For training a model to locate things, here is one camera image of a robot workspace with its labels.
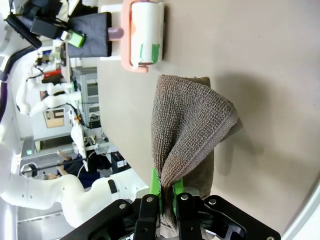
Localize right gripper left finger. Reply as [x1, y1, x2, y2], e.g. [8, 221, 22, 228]
[59, 166, 163, 240]

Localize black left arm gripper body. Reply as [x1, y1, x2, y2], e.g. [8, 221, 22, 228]
[29, 17, 62, 40]

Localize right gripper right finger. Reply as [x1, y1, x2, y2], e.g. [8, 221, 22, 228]
[171, 179, 282, 240]

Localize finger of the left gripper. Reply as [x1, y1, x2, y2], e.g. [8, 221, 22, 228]
[61, 29, 86, 48]

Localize pink white lint roller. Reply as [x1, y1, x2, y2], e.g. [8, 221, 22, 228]
[67, 0, 166, 75]

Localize brown towel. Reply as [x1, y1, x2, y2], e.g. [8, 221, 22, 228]
[151, 74, 244, 240]

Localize white folded roller stand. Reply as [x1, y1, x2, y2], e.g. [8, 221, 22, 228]
[99, 3, 168, 62]

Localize grey equipment cabinet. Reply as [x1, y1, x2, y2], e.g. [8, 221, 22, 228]
[71, 66, 100, 131]

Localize background person dark blue clothes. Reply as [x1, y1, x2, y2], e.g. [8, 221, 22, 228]
[41, 149, 114, 188]

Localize black braided cable sleeve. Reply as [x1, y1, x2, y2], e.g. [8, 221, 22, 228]
[0, 13, 42, 118]

